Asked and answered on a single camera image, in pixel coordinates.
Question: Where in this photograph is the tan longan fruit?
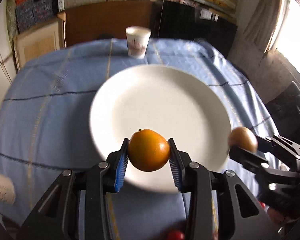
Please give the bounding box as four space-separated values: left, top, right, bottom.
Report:
228 127 258 153

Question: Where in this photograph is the white ceramic plate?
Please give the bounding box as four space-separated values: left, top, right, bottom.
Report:
89 64 232 194

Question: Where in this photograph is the black chair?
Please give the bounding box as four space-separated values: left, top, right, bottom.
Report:
266 81 300 144

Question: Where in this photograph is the black television screen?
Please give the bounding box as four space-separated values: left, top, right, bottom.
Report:
158 1 237 57

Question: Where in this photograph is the framed wooden panel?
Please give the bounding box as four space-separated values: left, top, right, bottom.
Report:
13 17 66 71

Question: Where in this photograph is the red cherry tomato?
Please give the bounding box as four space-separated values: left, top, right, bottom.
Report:
165 229 185 240

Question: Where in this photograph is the white paper cup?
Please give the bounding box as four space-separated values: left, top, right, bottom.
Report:
126 26 152 59

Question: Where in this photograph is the white beverage can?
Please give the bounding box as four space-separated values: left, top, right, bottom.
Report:
0 174 15 205

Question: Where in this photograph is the orange mandarin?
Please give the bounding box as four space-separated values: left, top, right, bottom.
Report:
128 129 170 172

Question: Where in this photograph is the brown wooden cabinet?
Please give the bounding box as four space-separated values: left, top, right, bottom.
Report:
64 1 162 47

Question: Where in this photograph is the blue checked tablecloth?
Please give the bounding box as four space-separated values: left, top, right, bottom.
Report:
0 38 277 234

